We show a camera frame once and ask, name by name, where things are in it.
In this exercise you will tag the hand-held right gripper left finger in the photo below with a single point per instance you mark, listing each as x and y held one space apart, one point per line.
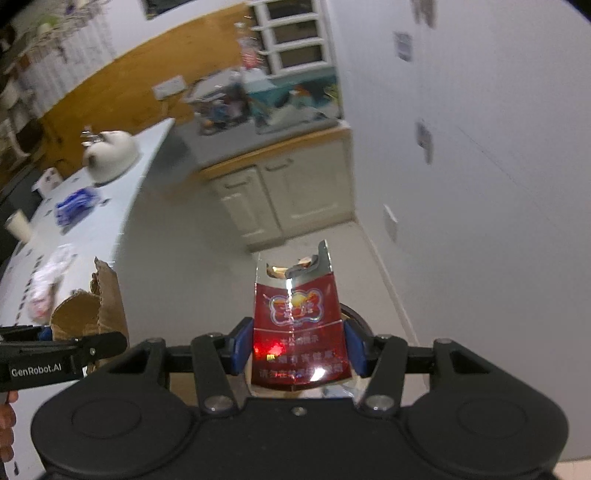
242 346

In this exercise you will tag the white paper cup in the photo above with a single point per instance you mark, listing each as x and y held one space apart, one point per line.
19 227

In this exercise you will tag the white wall socket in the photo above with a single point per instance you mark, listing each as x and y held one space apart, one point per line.
170 87

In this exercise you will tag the red cigarette pack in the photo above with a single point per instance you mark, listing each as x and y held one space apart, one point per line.
298 323

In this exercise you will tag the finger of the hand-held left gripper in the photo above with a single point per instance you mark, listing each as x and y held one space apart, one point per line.
27 333
106 344

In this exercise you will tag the white cat-shaped container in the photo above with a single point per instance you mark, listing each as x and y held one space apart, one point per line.
111 157

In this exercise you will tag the white drawer unit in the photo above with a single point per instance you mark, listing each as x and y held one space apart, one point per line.
291 32

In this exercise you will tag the teal dish rack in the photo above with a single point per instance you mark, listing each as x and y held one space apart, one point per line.
295 101

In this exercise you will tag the small white appliance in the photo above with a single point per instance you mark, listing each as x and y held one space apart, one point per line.
47 181

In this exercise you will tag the white plastic bag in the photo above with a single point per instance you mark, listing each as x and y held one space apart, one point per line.
51 281

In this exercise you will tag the clear plastic storage box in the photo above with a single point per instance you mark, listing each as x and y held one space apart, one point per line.
221 106

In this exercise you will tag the torn brown cardboard piece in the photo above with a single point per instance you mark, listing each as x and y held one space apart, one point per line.
92 314

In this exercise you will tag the yellow plastic bin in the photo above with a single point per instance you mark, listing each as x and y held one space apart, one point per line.
360 323

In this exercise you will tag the person's left hand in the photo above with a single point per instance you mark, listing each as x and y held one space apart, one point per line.
7 424

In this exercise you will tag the cream cabinet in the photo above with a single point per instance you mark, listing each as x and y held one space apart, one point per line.
286 194

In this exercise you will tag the clear water bottle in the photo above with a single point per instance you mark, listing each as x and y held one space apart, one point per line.
248 46

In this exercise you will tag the blue purple wrapper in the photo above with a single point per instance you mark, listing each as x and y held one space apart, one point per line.
76 205

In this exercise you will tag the white wall switch plate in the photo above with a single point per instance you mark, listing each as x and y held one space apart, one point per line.
390 224

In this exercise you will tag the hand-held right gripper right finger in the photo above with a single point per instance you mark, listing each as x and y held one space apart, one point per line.
355 348

